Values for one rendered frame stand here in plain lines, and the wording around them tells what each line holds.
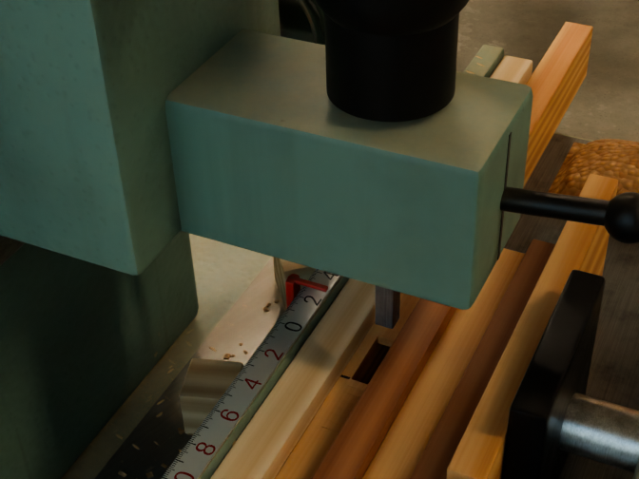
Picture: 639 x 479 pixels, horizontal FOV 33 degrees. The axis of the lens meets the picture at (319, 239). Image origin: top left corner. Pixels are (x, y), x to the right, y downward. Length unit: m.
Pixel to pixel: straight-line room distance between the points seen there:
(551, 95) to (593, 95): 1.91
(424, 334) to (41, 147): 0.19
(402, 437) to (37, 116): 0.20
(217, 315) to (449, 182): 0.37
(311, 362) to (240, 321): 0.25
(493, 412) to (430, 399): 0.05
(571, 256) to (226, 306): 0.31
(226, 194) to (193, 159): 0.02
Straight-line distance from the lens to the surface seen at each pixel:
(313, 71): 0.45
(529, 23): 2.92
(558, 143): 0.73
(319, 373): 0.48
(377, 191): 0.41
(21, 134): 0.45
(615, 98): 2.61
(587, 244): 0.51
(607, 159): 0.68
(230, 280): 0.77
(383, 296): 0.49
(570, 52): 0.75
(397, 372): 0.47
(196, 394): 0.64
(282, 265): 0.71
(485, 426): 0.42
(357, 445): 0.44
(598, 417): 0.46
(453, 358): 0.49
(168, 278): 0.68
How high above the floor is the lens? 1.29
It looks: 38 degrees down
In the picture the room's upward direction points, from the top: 2 degrees counter-clockwise
